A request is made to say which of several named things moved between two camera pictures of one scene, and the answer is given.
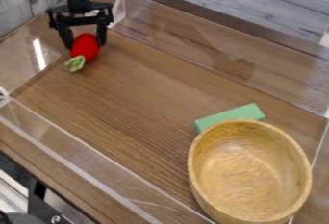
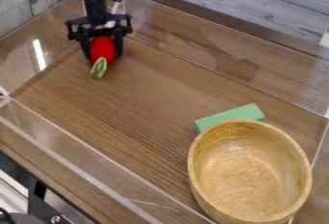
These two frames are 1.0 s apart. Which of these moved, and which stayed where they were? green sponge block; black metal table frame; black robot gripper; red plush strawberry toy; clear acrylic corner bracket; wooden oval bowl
Moved: red plush strawberry toy; black robot gripper
Stayed: black metal table frame; clear acrylic corner bracket; wooden oval bowl; green sponge block
